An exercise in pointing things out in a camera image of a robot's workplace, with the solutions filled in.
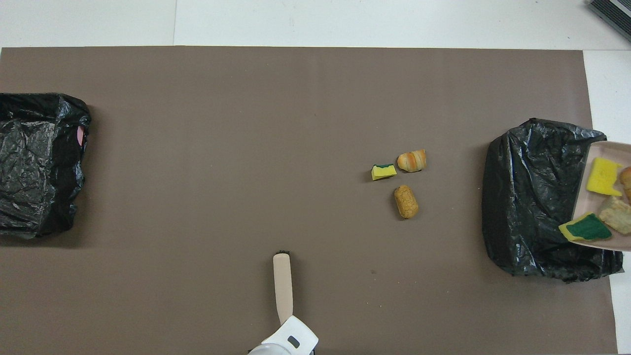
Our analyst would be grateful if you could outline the pale crumbly bread piece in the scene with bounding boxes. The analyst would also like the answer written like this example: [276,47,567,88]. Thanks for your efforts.
[599,196,631,235]

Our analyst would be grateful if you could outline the beige plastic dustpan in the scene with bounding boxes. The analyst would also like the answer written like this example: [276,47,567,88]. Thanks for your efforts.
[571,141,631,252]

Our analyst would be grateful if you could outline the notched all-yellow sponge piece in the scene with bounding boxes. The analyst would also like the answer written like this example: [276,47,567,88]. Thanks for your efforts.
[586,157,623,197]

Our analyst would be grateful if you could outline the black bag-lined bin pink spot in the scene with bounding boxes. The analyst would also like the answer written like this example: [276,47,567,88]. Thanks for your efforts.
[0,93,92,240]

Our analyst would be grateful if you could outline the grey ribbed panel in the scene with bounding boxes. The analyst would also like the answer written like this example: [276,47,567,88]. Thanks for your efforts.
[588,0,631,42]

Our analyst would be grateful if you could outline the striped orange croissant piece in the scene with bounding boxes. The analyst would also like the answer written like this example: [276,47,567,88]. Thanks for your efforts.
[397,149,426,173]

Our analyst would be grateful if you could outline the cylindrical golden bread roll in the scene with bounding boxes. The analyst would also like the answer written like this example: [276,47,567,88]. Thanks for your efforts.
[394,184,420,219]

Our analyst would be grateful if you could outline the small yellow green sponge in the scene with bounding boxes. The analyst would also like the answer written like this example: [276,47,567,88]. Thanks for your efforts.
[371,163,397,181]

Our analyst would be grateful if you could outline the large yellow green sponge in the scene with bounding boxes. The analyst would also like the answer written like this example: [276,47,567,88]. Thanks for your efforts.
[558,212,613,243]

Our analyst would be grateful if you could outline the brown table mat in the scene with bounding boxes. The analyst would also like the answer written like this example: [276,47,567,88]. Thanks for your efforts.
[0,46,618,355]

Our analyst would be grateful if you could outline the beige hand brush black bristles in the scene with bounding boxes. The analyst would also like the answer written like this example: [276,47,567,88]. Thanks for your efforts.
[273,250,294,326]

